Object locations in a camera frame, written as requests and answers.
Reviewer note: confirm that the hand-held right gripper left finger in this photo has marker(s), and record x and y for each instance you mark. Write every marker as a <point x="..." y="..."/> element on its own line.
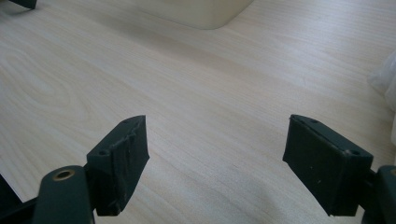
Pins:
<point x="118" y="168"/>

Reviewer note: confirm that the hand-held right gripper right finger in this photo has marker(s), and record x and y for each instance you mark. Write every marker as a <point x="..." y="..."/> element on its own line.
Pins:
<point x="323" y="168"/>

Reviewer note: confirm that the clear plastic bag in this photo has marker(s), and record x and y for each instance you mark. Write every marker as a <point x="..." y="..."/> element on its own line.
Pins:
<point x="387" y="77"/>

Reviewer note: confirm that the cream plastic waste bin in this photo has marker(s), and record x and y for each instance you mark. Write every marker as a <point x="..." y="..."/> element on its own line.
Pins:
<point x="199" y="14"/>

